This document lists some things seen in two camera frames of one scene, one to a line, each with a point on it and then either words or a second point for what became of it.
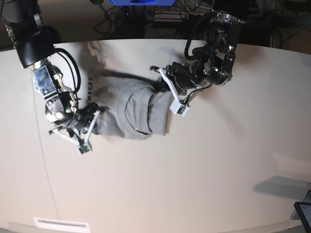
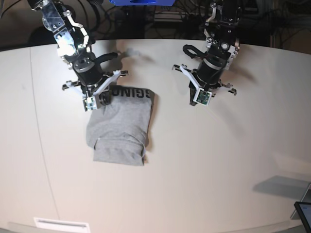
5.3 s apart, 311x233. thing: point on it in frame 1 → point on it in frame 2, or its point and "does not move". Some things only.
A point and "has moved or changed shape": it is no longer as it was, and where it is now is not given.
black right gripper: (188, 76) → (209, 73)
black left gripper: (83, 117) → (88, 70)
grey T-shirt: (131, 107) has moved or changed shape
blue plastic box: (142, 3) does not move
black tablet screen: (303, 209) does not move
